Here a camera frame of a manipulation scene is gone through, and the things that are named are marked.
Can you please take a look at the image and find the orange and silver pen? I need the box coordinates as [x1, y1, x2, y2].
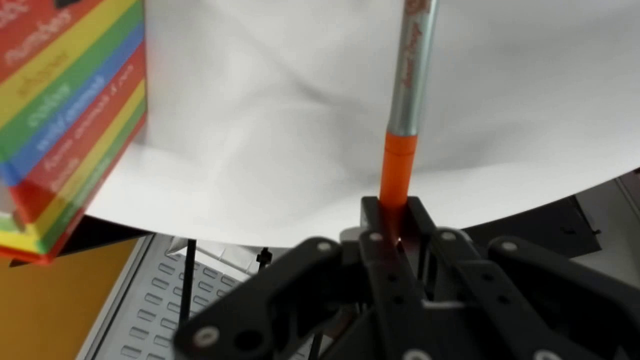
[380, 0, 439, 230]

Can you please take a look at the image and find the round white table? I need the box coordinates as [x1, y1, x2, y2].
[91, 0, 640, 245]

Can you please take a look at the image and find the red colourful card box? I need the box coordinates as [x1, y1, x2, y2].
[0, 0, 149, 262]

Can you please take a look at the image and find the white perforated panel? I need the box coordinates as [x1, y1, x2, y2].
[77, 234, 259, 360]

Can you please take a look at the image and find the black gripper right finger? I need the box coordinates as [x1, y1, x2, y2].
[404, 198, 640, 360]

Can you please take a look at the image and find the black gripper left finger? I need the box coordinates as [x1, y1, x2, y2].
[173, 195, 428, 360]

